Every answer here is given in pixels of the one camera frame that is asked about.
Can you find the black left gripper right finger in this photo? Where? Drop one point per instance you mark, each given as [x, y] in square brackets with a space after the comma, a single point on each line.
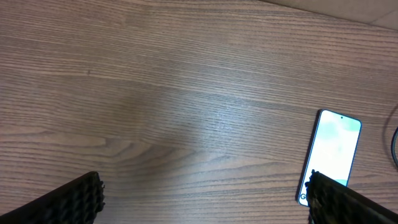
[333, 203]

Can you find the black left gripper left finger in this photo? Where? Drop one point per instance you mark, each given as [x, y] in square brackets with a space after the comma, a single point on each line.
[78, 201]

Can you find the Samsung Galaxy smartphone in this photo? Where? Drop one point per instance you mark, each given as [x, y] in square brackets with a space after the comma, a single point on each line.
[331, 150]

